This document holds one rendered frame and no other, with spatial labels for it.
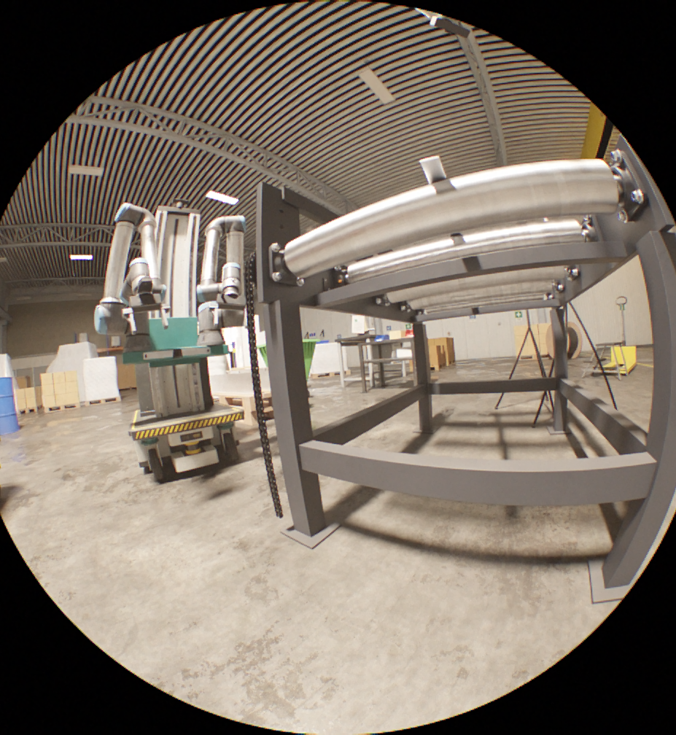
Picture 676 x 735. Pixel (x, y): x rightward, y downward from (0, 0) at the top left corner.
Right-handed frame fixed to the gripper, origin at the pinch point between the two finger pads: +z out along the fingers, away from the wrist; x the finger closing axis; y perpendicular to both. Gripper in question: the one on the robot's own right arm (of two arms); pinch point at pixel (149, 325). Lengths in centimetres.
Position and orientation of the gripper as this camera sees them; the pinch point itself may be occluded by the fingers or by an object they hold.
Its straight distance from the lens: 104.3
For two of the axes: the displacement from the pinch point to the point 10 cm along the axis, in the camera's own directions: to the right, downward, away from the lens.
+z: 4.7, 8.7, -1.2
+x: -5.8, 2.0, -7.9
